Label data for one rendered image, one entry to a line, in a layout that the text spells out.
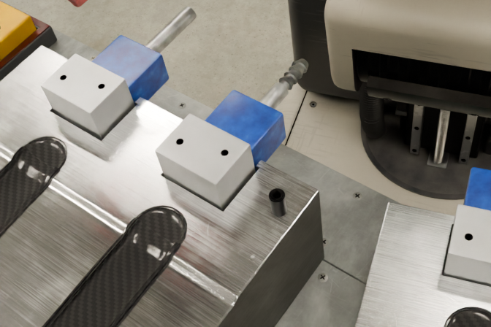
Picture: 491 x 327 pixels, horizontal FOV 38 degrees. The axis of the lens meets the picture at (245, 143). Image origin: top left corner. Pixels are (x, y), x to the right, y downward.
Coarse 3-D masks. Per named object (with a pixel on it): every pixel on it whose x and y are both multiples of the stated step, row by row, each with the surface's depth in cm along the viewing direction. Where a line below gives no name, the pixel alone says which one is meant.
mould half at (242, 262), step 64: (0, 128) 52; (64, 128) 51; (128, 128) 50; (64, 192) 48; (128, 192) 47; (256, 192) 46; (0, 256) 46; (64, 256) 45; (192, 256) 44; (256, 256) 43; (320, 256) 51; (0, 320) 43; (128, 320) 42; (192, 320) 41; (256, 320) 46
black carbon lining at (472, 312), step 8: (456, 312) 43; (464, 312) 43; (472, 312) 43; (480, 312) 43; (488, 312) 43; (448, 320) 43; (456, 320) 43; (464, 320) 43; (472, 320) 43; (480, 320) 43; (488, 320) 43
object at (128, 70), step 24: (168, 24) 56; (120, 48) 53; (144, 48) 53; (72, 72) 51; (96, 72) 50; (120, 72) 52; (144, 72) 52; (48, 96) 51; (72, 96) 49; (96, 96) 49; (120, 96) 50; (144, 96) 53; (72, 120) 51; (96, 120) 49; (120, 120) 51
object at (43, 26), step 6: (24, 12) 70; (36, 18) 69; (36, 24) 69; (42, 24) 69; (42, 30) 68; (30, 36) 68; (36, 36) 68; (24, 42) 68; (30, 42) 67; (18, 48) 67; (12, 54) 67; (6, 60) 66; (0, 66) 66
